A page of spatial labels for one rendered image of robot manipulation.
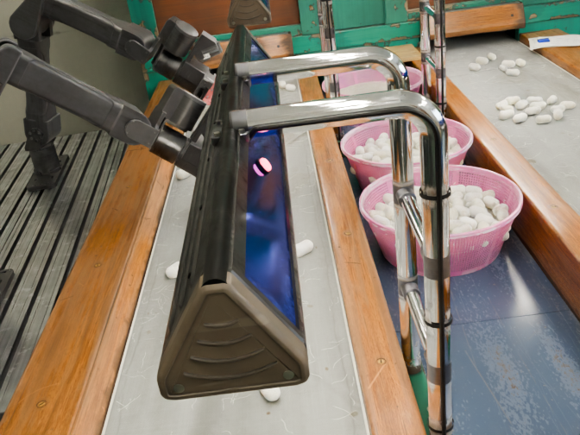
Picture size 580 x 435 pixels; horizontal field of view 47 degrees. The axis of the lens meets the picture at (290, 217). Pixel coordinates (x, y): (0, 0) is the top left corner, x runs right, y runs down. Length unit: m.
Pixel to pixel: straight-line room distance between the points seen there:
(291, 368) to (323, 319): 0.56
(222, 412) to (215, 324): 0.47
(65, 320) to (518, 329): 0.63
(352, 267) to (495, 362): 0.23
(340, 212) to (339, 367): 0.36
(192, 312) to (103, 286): 0.72
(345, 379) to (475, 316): 0.28
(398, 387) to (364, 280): 0.22
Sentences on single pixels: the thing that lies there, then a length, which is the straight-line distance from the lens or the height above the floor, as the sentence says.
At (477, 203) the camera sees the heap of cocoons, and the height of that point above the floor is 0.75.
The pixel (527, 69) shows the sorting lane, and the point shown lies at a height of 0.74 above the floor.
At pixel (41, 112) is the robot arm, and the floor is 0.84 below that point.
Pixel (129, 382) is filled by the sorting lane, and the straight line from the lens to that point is 0.89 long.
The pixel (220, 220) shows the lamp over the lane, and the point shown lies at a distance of 0.38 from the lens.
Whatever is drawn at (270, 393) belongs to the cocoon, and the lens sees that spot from 0.80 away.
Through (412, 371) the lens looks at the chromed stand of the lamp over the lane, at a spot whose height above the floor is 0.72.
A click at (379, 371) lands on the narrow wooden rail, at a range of 0.79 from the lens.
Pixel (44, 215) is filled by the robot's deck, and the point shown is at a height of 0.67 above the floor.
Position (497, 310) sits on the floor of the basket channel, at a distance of 1.04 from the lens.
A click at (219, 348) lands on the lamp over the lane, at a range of 0.35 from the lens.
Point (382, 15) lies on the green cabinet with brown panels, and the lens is 2.10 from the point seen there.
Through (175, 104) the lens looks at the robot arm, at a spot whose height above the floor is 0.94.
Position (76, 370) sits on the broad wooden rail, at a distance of 0.90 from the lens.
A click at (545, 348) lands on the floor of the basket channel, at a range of 0.98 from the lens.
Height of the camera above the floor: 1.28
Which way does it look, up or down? 27 degrees down
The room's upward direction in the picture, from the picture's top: 8 degrees counter-clockwise
